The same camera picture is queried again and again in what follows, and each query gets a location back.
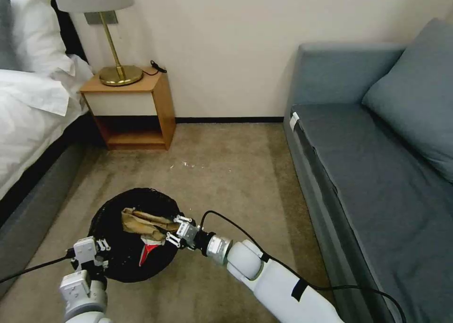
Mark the grey pillow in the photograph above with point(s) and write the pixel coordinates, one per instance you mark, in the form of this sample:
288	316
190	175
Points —
6	29

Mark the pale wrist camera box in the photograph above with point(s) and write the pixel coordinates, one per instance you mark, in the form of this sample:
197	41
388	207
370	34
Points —
85	250
187	232

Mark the wooden nightstand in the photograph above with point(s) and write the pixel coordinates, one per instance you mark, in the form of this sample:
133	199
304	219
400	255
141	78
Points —
131	105

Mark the blue-grey sofa cushion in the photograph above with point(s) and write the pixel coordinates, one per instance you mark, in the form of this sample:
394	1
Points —
417	96

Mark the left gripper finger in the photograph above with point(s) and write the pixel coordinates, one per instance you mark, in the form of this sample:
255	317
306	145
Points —
103	245
103	264

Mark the white pillow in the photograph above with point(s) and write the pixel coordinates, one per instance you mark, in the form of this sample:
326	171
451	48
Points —
37	29

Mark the black mesh trash bin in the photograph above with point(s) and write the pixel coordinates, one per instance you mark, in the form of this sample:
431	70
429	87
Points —
120	262

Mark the blue-grey sofa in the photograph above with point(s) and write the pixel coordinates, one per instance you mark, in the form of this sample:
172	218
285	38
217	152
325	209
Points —
371	181

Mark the black headboard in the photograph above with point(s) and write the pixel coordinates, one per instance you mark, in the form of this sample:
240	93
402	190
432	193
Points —
72	36

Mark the white sofa tag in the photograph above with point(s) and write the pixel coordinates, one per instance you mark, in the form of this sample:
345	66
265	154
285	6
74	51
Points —
294	121

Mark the brown paper bag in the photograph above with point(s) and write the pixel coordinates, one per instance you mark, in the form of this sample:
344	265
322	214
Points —
141	222

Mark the grey wall switch plate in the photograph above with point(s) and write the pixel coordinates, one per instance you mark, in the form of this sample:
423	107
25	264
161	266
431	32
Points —
108	18

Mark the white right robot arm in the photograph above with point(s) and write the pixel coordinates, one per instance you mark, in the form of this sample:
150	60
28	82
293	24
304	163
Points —
279	284

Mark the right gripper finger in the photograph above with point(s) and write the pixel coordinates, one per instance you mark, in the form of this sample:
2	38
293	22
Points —
184	219
174	239

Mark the white bed duvet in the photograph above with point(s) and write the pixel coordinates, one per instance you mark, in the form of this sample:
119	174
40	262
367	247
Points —
24	124

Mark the brass table lamp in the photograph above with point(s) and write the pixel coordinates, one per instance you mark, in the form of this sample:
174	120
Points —
106	4

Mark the red and white wrapper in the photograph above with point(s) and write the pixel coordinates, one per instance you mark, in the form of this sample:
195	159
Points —
150	250

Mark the small white floor scraps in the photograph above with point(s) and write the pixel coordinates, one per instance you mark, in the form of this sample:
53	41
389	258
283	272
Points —
187	165

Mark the grey bed base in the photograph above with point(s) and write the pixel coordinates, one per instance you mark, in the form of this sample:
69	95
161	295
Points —
35	199

